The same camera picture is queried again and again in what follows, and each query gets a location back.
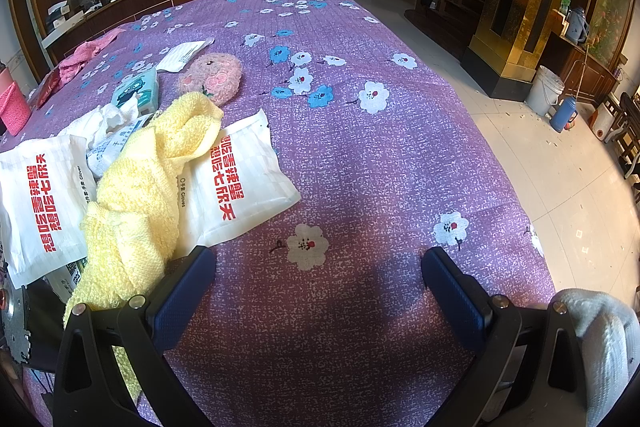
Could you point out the white plastic bucket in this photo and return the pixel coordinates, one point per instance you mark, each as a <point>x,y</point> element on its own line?
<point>545,91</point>

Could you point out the white glove packet red text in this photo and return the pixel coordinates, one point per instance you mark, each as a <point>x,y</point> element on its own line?
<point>233,188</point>

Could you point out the blue white wipe packet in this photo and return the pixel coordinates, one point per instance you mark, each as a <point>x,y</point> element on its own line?
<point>100,158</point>

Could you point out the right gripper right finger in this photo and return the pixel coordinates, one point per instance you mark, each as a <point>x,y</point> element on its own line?
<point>526,369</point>

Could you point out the white gloved right hand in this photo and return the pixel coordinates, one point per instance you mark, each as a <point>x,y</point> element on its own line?
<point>608,333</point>

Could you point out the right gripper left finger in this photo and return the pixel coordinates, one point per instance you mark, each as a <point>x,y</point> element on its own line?
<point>89,389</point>

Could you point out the yellow towel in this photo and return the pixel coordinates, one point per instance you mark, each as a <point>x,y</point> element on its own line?
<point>132,227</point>

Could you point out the teal tissue pack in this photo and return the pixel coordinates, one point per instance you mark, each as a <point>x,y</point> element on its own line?
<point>144,88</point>

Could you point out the white towel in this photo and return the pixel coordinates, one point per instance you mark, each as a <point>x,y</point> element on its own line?
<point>96,125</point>

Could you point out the purple floral tablecloth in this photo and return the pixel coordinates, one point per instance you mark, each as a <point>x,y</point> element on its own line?
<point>319,317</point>

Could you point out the pink cloth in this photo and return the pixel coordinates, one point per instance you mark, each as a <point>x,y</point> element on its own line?
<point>84,53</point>

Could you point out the red satin pouch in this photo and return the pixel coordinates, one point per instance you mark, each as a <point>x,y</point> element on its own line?
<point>50,85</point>

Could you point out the pink fluffy plush toy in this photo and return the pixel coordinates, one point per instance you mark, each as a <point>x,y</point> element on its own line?
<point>216,75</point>

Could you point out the blue thermos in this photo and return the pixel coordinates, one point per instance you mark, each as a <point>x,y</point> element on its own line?
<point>564,114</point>

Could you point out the small white sachet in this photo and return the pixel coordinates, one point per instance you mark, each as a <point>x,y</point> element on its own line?
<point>176,58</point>

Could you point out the pink bottle knitted sleeve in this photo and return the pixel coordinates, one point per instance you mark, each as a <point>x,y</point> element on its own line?
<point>13,106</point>

